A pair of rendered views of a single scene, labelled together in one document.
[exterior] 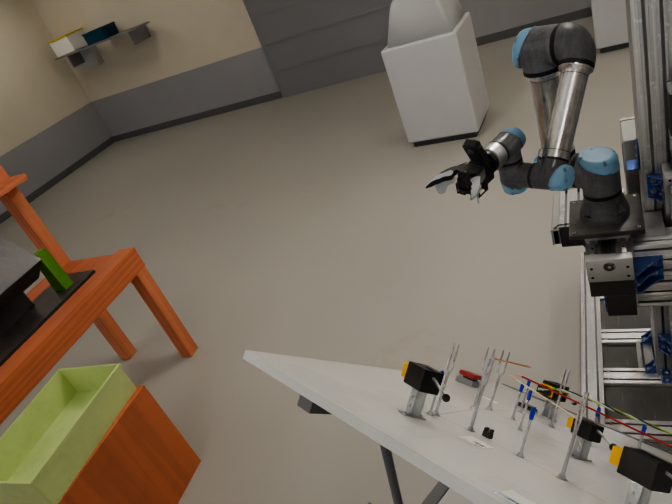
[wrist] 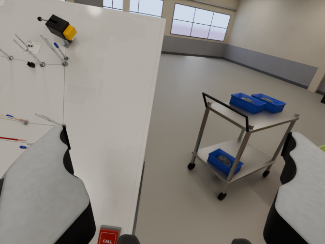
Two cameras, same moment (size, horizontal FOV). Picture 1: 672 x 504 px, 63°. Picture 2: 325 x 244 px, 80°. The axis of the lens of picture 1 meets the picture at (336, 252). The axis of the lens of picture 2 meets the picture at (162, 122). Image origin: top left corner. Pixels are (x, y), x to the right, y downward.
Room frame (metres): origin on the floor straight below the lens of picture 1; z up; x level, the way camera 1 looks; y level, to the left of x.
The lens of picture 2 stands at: (1.35, -0.44, 1.64)
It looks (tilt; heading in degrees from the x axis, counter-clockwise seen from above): 28 degrees down; 119
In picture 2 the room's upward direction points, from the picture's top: 10 degrees clockwise
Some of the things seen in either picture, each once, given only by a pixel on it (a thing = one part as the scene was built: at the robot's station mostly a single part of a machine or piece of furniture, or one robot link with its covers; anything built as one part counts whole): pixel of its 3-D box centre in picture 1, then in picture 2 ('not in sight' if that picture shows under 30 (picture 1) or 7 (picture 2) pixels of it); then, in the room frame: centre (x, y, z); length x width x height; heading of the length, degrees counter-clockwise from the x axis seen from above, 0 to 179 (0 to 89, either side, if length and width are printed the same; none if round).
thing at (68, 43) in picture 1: (69, 43); not in sight; (11.45, 3.00, 2.04); 0.54 x 0.45 x 0.30; 58
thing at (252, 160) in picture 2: not in sight; (239, 140); (1.18, 1.78, 0.53); 1.12 x 0.65 x 1.05; 61
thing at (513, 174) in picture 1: (517, 174); not in sight; (1.45, -0.60, 1.46); 0.11 x 0.08 x 0.11; 32
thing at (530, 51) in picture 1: (550, 111); not in sight; (1.61, -0.81, 1.54); 0.15 x 0.12 x 0.55; 32
